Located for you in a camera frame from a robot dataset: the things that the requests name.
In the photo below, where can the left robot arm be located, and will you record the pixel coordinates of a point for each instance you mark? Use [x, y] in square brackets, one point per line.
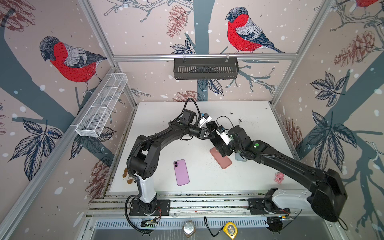
[144, 157]

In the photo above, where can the grey blue phone case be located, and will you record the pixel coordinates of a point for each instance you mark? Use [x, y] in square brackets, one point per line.
[239, 158]

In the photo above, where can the white mesh tray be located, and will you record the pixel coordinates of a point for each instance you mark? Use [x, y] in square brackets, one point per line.
[99, 112]

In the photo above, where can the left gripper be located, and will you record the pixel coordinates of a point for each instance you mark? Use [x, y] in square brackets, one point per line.
[202, 132]

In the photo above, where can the yellow tape measure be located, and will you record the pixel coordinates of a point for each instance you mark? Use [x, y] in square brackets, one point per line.
[230, 230]

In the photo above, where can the purple phone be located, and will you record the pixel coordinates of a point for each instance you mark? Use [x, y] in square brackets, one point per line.
[181, 172]

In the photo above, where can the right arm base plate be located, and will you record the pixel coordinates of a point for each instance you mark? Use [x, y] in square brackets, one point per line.
[265, 207]

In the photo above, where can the pink toy figure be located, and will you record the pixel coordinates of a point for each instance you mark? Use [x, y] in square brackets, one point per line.
[279, 177]

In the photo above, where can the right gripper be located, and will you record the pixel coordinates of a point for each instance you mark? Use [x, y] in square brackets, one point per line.
[227, 151]

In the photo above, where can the silver round object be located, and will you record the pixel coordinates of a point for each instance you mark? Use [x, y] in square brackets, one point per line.
[189, 228]

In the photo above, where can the brown sunglasses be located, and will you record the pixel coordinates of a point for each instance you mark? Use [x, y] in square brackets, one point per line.
[126, 177]

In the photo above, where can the black wire basket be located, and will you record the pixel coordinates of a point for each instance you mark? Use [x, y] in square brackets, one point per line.
[206, 69]

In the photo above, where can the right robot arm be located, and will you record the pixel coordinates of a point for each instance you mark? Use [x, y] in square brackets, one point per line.
[328, 194]

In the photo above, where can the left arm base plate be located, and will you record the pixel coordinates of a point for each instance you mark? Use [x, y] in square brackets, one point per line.
[163, 207]

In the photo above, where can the black screen phone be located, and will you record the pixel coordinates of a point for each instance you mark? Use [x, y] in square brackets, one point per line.
[216, 140]

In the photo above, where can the salmon pink phone case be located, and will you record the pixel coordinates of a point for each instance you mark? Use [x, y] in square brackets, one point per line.
[224, 162]

